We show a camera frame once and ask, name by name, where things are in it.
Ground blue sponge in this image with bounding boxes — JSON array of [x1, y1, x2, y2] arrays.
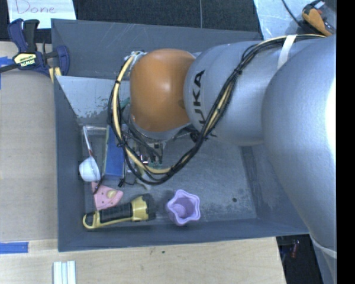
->
[[102, 125, 127, 178]]

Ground clear plastic container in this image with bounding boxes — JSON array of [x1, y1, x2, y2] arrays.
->
[[82, 125, 110, 161]]

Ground purple flower-shaped cup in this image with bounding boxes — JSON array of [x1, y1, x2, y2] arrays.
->
[[165, 189, 202, 227]]

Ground pink toy cheese wedge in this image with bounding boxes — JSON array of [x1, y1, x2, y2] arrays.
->
[[91, 182, 124, 211]]

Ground yellow and black flashlight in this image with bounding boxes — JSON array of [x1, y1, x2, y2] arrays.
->
[[82, 193, 157, 230]]

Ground grey metal bin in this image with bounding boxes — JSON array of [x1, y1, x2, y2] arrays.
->
[[50, 18, 310, 253]]

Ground pale wood board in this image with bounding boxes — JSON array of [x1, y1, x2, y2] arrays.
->
[[0, 67, 59, 243]]

